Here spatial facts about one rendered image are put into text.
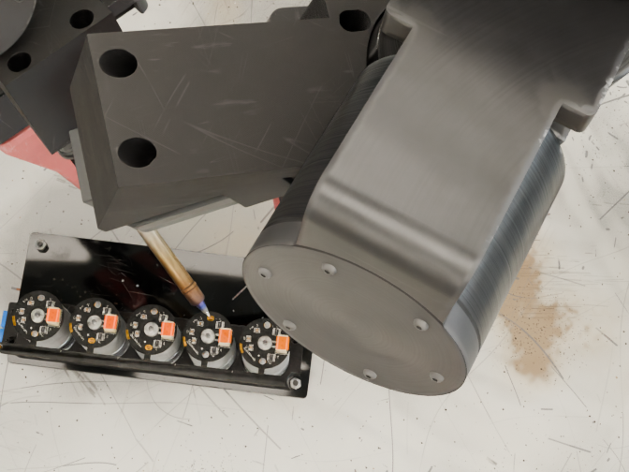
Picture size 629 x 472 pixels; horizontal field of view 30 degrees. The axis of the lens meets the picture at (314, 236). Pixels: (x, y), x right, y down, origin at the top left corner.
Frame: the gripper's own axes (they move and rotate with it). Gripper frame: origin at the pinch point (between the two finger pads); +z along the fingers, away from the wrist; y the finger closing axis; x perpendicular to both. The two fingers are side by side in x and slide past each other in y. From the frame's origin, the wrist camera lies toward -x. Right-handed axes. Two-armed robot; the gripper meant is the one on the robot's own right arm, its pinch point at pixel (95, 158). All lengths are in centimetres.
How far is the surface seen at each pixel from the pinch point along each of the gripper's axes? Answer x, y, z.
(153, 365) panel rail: -6.1, -3.6, 7.6
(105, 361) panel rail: -4.7, -5.3, 6.9
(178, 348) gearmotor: -4.4, -2.1, 9.8
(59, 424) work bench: -1.7, -9.3, 12.3
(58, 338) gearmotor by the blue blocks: -1.7, -6.5, 6.8
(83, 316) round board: -2.5, -4.8, 5.7
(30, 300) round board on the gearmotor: -0.5, -6.4, 4.7
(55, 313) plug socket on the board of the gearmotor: -2.1, -5.8, 4.8
